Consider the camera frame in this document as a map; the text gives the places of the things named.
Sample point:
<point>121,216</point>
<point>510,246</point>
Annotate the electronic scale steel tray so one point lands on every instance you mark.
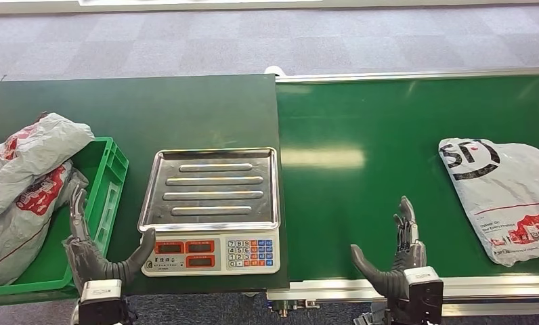
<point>211,193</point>

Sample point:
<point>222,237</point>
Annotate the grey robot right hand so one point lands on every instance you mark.
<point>395,280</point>

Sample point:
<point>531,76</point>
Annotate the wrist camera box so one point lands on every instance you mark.
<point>424,296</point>
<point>101,300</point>

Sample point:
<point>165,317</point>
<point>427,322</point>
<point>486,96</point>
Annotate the green plastic crate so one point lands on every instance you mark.
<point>112,170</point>

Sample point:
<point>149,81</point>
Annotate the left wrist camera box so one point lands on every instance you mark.
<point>101,300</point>

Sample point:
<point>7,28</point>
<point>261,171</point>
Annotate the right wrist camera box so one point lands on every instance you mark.
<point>424,296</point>

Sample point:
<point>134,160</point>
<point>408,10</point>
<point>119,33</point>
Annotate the white package black logo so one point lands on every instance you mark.
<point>507,197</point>

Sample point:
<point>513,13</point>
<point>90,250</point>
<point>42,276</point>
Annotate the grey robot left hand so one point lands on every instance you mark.
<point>90,264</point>

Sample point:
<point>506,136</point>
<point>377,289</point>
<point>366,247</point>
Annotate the green conveyor belt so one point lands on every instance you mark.
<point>341,202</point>

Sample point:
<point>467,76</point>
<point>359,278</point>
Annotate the grey package red print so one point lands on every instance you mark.
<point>31,152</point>
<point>31,199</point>

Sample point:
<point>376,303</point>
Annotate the silver conveyor frame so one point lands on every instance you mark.
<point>323,288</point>

